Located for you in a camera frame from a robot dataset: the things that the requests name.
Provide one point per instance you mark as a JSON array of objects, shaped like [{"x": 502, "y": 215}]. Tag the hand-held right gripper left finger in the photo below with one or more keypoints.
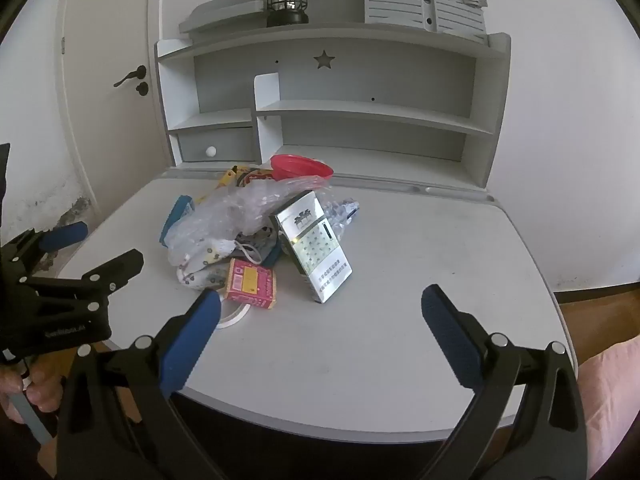
[{"x": 190, "y": 342}]

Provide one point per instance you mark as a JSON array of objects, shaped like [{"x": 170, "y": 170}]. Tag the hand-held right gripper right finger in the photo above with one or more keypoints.
[{"x": 450, "y": 340}]

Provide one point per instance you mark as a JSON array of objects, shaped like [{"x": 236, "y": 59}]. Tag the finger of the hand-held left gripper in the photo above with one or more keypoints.
[
  {"x": 65, "y": 236},
  {"x": 112, "y": 267}
]

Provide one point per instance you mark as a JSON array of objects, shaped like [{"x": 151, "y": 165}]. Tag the red plastic cup lid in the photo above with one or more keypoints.
[{"x": 300, "y": 166}]

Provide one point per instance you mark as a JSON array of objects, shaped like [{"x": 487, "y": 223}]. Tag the person's left forearm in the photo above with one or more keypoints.
[{"x": 20, "y": 455}]

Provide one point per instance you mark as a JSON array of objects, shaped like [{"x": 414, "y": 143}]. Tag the person's left hand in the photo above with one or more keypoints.
[{"x": 45, "y": 385}]

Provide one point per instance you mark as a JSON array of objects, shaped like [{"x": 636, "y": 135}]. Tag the patterned face mask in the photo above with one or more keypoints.
[{"x": 205, "y": 261}]

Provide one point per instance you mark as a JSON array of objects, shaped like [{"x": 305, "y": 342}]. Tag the small pink yellow box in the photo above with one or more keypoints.
[{"x": 248, "y": 282}]

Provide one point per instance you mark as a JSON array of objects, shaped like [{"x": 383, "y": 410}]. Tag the blue packet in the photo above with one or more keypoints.
[{"x": 177, "y": 212}]

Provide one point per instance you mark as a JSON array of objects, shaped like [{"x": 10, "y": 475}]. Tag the dark grey cloth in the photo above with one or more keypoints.
[{"x": 268, "y": 255}]

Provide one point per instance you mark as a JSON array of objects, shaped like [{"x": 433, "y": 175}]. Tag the clear plastic bag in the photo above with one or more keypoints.
[{"x": 235, "y": 210}]

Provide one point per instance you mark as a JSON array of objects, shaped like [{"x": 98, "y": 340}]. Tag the yellow packet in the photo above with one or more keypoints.
[{"x": 227, "y": 176}]

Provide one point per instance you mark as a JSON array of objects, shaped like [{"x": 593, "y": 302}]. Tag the silver cigarette box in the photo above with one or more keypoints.
[{"x": 315, "y": 260}]

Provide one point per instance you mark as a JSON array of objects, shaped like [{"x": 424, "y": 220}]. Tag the black door lock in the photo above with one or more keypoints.
[{"x": 142, "y": 88}]

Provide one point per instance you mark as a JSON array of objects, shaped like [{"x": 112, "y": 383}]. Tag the crumpled clear plastic wrapper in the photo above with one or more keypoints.
[{"x": 342, "y": 212}]

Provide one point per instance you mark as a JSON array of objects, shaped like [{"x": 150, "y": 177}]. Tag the red white wrapper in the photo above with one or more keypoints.
[{"x": 258, "y": 178}]

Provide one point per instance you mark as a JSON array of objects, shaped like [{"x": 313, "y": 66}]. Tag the pink bedding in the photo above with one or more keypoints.
[{"x": 615, "y": 395}]

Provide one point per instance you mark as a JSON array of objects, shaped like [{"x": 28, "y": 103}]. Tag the grey drawer with white knob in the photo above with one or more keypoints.
[{"x": 235, "y": 144}]

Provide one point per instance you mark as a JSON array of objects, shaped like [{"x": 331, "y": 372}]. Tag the white door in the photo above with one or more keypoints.
[{"x": 100, "y": 35}]

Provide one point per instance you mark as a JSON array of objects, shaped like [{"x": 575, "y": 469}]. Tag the grey flat tray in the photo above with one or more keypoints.
[{"x": 220, "y": 15}]

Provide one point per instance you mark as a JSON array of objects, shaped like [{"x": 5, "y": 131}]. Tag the white grey desk shelf unit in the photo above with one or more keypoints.
[{"x": 350, "y": 75}]

